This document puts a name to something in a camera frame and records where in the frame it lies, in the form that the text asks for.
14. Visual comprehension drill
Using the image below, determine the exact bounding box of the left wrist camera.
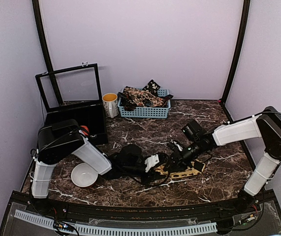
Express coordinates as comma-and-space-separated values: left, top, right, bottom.
116, 144, 143, 167

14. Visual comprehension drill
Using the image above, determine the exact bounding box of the right black frame post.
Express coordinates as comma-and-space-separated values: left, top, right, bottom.
220, 0, 250, 106

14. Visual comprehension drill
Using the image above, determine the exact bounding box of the floral patterned tie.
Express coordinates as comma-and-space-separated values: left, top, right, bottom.
118, 87, 173, 111

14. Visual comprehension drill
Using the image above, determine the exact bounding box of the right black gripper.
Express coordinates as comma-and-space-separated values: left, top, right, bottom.
163, 140, 204, 173

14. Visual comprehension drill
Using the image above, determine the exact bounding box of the black front rail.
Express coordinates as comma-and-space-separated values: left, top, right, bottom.
9, 190, 279, 222

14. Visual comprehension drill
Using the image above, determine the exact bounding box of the light blue plastic basket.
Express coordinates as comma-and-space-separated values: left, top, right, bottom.
118, 89, 171, 118

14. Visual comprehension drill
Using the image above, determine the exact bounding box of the black floral tie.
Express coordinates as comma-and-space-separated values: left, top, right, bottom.
142, 79, 160, 93

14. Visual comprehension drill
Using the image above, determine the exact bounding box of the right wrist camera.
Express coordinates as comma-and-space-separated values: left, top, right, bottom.
182, 120, 204, 142

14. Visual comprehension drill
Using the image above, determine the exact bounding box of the left black frame post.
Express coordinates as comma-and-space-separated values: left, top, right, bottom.
32, 0, 63, 105

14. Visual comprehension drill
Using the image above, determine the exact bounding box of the black frame post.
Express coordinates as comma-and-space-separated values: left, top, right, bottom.
220, 0, 250, 106
32, 0, 63, 105

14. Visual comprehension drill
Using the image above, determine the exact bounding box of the black display box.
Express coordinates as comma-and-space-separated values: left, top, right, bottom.
35, 62, 108, 145

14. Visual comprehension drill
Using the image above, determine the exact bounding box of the yellow beetle-pattern tie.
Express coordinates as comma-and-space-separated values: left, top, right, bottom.
169, 160, 206, 179

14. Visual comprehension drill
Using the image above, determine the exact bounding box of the white cable duct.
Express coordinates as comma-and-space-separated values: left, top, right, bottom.
14, 209, 217, 236

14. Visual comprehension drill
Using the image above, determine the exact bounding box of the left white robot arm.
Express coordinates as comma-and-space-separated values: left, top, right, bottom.
31, 119, 112, 214

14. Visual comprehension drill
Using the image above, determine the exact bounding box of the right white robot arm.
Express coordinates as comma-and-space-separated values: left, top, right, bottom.
166, 106, 281, 213

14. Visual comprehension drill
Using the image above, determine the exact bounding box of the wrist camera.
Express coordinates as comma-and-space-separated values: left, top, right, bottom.
182, 120, 204, 142
116, 144, 143, 167

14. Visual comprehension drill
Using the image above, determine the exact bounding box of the white bowl orange outside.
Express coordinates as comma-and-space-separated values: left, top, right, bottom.
71, 163, 98, 187

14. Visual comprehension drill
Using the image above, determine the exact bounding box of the rolled orange black tie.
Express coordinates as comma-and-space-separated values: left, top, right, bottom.
80, 125, 90, 136

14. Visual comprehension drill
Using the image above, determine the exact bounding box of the white mug yellow inside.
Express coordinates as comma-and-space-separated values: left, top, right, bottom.
102, 93, 119, 118

